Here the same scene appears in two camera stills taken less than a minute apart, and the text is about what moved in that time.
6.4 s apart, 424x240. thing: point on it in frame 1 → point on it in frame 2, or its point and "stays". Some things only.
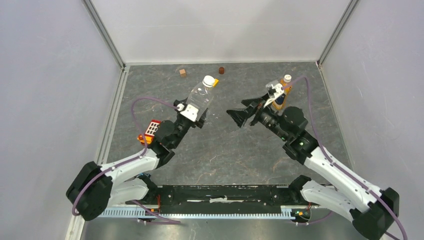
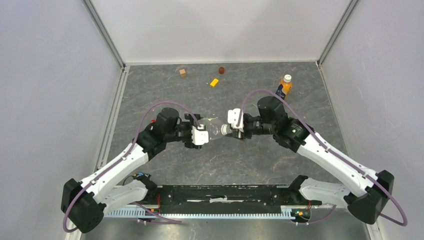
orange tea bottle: (286, 84) stays
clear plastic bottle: (200, 96) → (212, 126)
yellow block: (215, 82) stays
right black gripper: (240, 116) → (242, 135)
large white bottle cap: (208, 81) → (225, 129)
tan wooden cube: (182, 73) stays
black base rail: (220, 198) stays
